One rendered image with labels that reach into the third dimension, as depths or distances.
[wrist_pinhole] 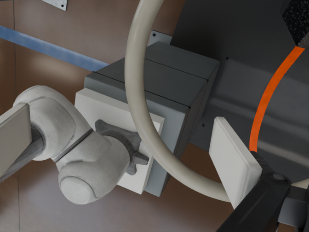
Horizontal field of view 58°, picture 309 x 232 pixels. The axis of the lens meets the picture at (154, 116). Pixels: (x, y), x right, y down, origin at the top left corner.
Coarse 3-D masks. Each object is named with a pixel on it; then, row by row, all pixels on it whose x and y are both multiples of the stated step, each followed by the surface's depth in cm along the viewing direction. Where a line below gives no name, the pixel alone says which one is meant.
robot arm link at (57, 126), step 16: (32, 96) 79; (48, 96) 81; (64, 96) 87; (32, 112) 74; (48, 112) 76; (64, 112) 80; (32, 128) 71; (48, 128) 73; (64, 128) 78; (80, 128) 83; (32, 144) 68; (48, 144) 74; (64, 144) 79; (16, 160) 63
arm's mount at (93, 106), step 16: (80, 96) 99; (96, 96) 100; (80, 112) 102; (96, 112) 99; (112, 112) 97; (128, 112) 95; (128, 128) 98; (160, 128) 96; (128, 176) 106; (144, 176) 104
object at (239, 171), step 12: (216, 120) 19; (216, 132) 19; (228, 132) 17; (216, 144) 19; (228, 144) 16; (240, 144) 16; (216, 156) 19; (228, 156) 16; (240, 156) 14; (252, 156) 14; (216, 168) 18; (228, 168) 16; (240, 168) 14; (252, 168) 13; (228, 180) 16; (240, 180) 14; (252, 180) 14; (228, 192) 16; (240, 192) 14
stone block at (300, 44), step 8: (288, 0) 97; (296, 0) 86; (304, 0) 83; (280, 8) 117; (288, 8) 91; (296, 8) 87; (304, 8) 84; (288, 16) 92; (296, 16) 89; (304, 16) 85; (288, 24) 94; (296, 24) 90; (304, 24) 87; (296, 32) 92; (304, 32) 88; (296, 40) 93; (304, 40) 90
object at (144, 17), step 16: (144, 0) 39; (160, 0) 39; (144, 16) 39; (144, 32) 40; (128, 48) 41; (144, 48) 42; (128, 64) 42; (128, 80) 43; (128, 96) 44; (144, 96) 44; (144, 112) 45; (144, 128) 45; (144, 144) 47; (160, 144) 47; (160, 160) 48; (176, 160) 48; (176, 176) 49; (192, 176) 49; (208, 192) 50; (224, 192) 50
